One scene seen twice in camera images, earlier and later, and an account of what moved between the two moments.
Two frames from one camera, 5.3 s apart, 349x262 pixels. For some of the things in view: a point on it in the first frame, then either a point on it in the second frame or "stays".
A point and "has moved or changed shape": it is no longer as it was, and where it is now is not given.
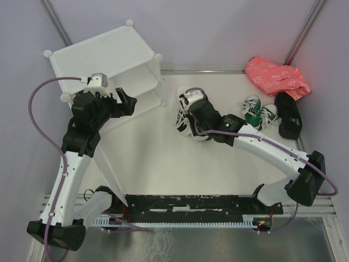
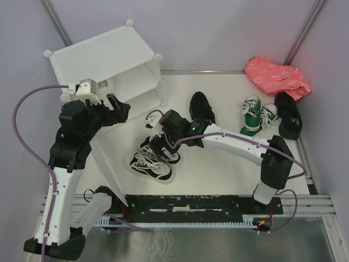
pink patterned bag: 272,77 stays
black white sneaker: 182,104 -> 173,158
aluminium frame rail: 200,72 stays
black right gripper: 191,119 -> 157,144
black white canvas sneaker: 182,123 has moved or changed shape
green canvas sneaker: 252,108 stays
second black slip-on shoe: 287,109 stays
